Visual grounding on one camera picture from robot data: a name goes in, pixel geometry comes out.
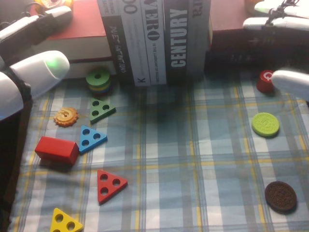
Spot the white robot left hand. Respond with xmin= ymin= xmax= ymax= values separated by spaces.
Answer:
xmin=0 ymin=5 xmax=73 ymax=46

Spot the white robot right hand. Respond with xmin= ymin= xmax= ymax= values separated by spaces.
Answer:
xmin=243 ymin=0 xmax=309 ymax=31

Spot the thick red hardcover book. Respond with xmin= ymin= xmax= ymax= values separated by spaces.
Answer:
xmin=30 ymin=0 xmax=114 ymax=61

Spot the dark red hardcover book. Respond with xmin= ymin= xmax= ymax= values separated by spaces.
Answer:
xmin=204 ymin=0 xmax=309 ymax=73

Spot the red cylinder with white Q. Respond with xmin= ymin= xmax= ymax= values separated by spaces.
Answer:
xmin=256 ymin=70 xmax=276 ymax=94

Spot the green toy sandwich cookie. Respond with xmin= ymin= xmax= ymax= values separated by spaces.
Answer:
xmin=251 ymin=112 xmax=281 ymax=139

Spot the tan toy biscuit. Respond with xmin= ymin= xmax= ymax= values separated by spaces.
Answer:
xmin=53 ymin=106 xmax=79 ymax=128

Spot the green triangle with three holes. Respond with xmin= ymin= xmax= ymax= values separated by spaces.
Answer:
xmin=89 ymin=97 xmax=117 ymax=125

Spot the blue triangle with three holes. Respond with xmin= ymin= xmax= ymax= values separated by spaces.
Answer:
xmin=78 ymin=125 xmax=108 ymax=156

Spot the red rectangular wooden block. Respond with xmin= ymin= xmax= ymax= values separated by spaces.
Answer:
xmin=34 ymin=135 xmax=80 ymax=166

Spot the brown toy sandwich cookie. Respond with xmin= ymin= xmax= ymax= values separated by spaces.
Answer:
xmin=264 ymin=181 xmax=298 ymax=214

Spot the plaid blue yellow cloth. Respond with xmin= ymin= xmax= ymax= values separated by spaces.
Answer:
xmin=7 ymin=72 xmax=309 ymax=232

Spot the red triangle with three holes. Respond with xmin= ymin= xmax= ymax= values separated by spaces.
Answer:
xmin=97 ymin=169 xmax=129 ymax=206

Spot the yellow triangle with three holes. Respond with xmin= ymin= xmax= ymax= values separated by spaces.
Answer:
xmin=49 ymin=207 xmax=84 ymax=232

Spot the green wooden ring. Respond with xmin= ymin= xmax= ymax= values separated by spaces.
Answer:
xmin=85 ymin=68 xmax=112 ymax=87

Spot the yellow wooden ring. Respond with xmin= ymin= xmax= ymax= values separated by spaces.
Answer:
xmin=86 ymin=82 xmax=112 ymax=90

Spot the blue wooden ring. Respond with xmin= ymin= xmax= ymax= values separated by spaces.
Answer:
xmin=87 ymin=86 xmax=112 ymax=93

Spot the red wooden ring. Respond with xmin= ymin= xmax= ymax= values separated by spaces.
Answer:
xmin=88 ymin=88 xmax=113 ymax=98

